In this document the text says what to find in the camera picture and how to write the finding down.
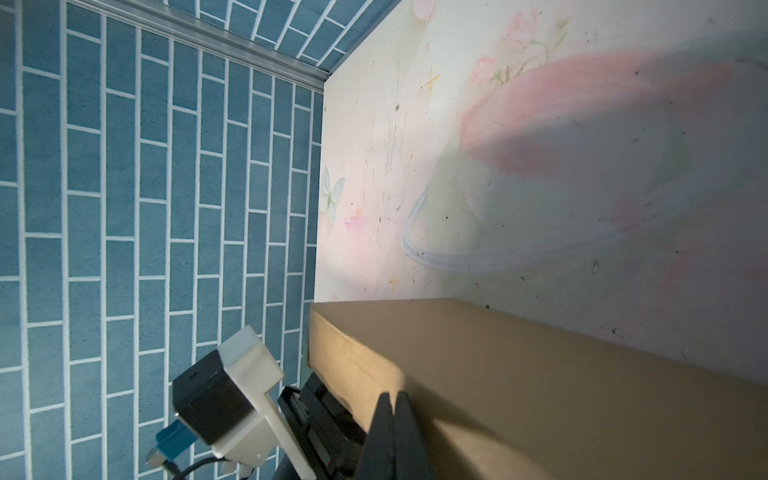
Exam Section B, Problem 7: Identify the cardboard box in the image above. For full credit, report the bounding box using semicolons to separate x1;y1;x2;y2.
308;299;767;479

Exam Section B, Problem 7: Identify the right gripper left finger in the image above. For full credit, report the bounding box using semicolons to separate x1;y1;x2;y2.
354;393;395;480

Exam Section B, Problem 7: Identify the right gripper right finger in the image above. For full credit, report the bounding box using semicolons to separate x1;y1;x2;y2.
394;391;435;480

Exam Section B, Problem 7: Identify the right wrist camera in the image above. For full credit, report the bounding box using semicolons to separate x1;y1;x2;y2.
145;326;321;479

